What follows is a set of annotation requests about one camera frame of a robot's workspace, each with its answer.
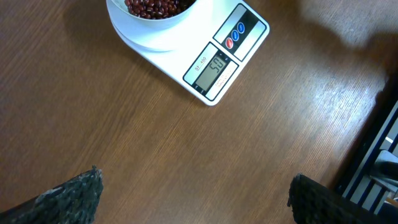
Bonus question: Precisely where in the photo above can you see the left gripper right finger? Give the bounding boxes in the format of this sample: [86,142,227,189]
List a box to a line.
[287,174,393,224]

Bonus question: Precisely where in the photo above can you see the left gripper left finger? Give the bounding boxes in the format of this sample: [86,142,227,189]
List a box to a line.
[1,166,103,224]

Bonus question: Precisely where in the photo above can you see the white digital kitchen scale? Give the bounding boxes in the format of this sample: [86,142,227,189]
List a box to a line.
[106,0,270,106]

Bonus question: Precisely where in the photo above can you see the grey object beyond table edge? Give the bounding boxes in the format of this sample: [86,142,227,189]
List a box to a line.
[369,150,397,193]

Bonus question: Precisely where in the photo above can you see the white round bowl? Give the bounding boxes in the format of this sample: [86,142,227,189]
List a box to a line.
[111,0,205,29]

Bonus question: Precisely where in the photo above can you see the red beans in bowl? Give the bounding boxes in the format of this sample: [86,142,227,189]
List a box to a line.
[124,0,196,20]

